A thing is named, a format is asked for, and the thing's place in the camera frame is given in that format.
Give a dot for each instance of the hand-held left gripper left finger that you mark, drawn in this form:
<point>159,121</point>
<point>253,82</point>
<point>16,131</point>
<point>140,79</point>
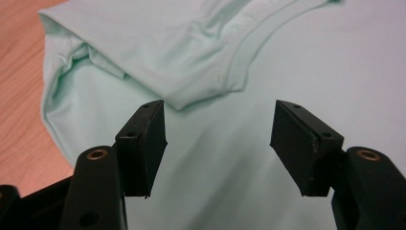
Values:
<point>143,150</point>

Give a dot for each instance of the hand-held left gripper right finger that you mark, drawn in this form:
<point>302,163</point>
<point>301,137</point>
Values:
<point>303,150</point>

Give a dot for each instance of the mint green shirt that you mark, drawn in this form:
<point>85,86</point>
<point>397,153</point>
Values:
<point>223,64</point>

